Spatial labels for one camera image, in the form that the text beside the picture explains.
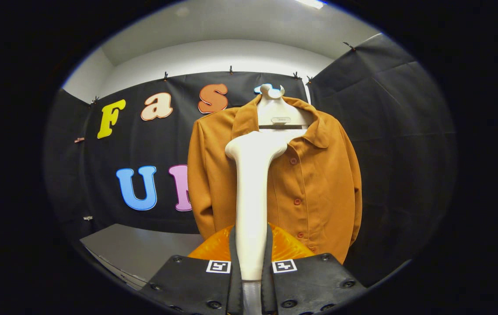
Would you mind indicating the row of black backdrop clips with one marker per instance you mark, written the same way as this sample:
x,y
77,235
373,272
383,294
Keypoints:
x,y
166,76

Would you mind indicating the orange button-up shirt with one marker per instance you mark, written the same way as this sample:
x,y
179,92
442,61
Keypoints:
x,y
319,183

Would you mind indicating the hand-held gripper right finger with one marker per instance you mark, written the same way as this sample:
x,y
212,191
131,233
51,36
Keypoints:
x,y
314,284

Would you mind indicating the grey cabinet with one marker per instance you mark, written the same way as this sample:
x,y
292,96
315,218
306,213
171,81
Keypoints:
x,y
144,249

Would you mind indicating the long ceiling light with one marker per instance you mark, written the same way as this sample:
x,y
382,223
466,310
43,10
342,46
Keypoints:
x,y
310,3

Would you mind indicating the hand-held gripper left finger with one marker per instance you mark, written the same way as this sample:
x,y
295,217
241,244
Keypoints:
x,y
196,284

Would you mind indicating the white clothes hanger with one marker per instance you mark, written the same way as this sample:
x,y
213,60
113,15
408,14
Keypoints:
x,y
275,109

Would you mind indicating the white garment steamer head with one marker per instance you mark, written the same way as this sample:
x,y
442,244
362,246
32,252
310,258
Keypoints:
x,y
252,197

